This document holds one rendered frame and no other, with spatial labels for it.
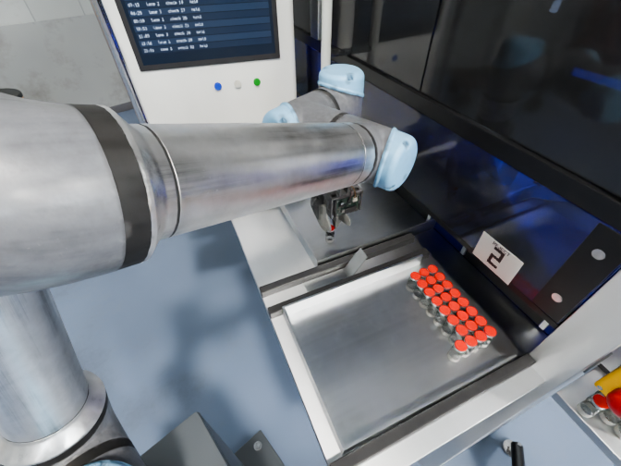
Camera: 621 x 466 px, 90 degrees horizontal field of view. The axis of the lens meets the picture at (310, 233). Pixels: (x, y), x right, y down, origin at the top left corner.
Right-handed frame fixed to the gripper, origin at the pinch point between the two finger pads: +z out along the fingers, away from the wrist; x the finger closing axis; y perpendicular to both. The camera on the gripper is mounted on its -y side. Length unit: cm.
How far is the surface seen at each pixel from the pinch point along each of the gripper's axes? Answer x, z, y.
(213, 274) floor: -34, 94, -79
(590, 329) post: 19.2, -9.7, 44.9
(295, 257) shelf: -10.0, 5.7, 1.9
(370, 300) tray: 0.0, 5.4, 19.9
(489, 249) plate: 19.1, -9.0, 26.9
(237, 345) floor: -32, 94, -30
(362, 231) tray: 9.4, 5.5, 1.1
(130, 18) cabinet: -30, -36, -55
